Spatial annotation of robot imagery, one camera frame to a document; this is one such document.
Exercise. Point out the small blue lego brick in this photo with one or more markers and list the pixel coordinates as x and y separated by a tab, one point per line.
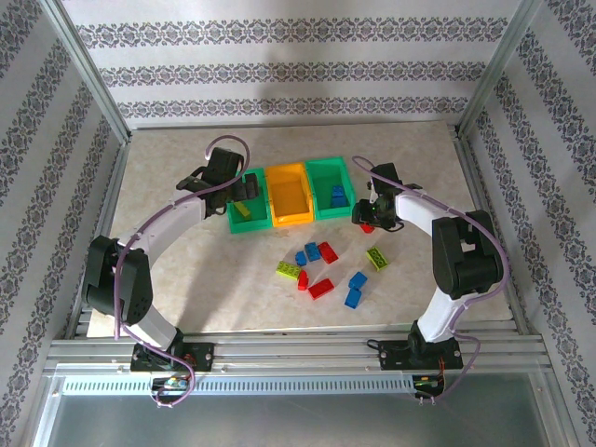
301	257

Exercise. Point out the aluminium side rail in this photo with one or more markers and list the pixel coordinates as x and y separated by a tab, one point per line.
114	186
479	186

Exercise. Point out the aluminium mounting rail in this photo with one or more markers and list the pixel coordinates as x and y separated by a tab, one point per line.
288	349

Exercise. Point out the red lego brick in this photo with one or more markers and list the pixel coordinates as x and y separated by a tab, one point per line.
321	288
327	253
302	280
367	228

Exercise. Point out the lime lego brick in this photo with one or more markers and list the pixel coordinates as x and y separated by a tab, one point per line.
377	259
288	270
242	210

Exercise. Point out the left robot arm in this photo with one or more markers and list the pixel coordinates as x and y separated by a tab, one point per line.
163	223

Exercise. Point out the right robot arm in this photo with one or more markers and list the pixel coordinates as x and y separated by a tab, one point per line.
465	261

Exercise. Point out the green plastic bin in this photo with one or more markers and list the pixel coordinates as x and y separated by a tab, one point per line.
323	186
249	221

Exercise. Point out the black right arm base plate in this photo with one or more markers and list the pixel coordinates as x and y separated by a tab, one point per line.
391	356

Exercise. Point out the orange plastic bin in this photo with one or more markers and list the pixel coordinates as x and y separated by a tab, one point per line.
288	200

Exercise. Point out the grey metal sheet panel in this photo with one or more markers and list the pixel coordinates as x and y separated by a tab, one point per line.
298	419

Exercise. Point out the small circuit board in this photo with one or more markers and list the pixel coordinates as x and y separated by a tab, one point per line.
426	383
172	383

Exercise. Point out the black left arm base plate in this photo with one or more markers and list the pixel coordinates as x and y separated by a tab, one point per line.
205	356

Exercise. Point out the aluminium frame post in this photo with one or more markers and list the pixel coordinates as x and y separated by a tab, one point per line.
497	70
88	70

